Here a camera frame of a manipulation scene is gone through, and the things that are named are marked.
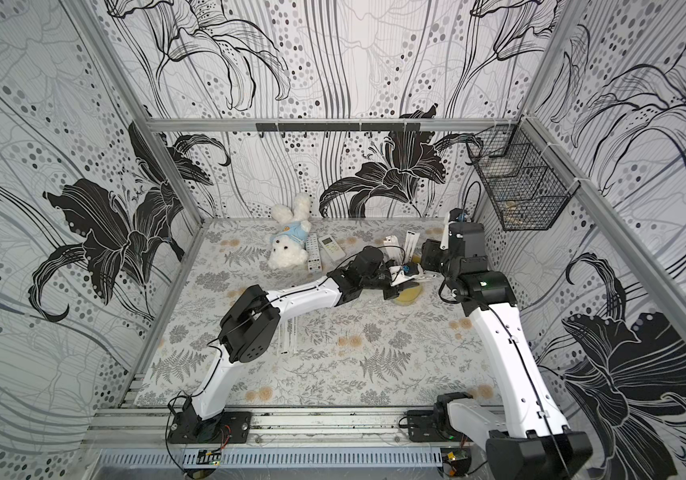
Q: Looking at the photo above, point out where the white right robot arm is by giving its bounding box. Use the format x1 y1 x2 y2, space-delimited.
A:
421 220 593 479

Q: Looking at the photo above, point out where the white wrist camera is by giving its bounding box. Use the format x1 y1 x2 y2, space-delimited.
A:
389 262 423 287
440 208 466 250

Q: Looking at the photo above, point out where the grey slotted cable duct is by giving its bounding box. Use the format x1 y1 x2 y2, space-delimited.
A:
98 447 443 470

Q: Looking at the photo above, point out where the white teddy bear blue shirt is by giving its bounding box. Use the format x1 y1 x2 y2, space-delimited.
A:
268 193 312 270

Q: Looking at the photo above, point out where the white remote with screen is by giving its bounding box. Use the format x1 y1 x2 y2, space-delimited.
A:
319 235 346 262

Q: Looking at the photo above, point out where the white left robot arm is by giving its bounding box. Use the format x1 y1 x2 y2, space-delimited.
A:
183 246 423 421

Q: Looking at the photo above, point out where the white remote control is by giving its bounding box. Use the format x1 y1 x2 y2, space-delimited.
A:
305 233 322 273

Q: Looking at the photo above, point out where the yellow plastic cup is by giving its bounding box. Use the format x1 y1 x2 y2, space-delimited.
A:
392 283 424 306

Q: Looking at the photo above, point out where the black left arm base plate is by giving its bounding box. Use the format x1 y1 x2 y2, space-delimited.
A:
167 409 252 445

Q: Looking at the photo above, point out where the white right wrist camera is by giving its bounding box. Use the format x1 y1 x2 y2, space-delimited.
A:
440 208 466 250

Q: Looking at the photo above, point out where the black hook rail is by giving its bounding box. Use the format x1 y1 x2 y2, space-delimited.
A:
255 121 422 133

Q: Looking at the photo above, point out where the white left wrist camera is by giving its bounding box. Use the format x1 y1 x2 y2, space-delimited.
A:
389 262 423 287

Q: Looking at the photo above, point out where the black wire basket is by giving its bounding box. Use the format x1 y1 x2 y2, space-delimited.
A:
465 124 572 231

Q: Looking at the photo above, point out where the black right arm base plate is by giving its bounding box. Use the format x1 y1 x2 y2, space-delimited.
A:
397 409 465 443

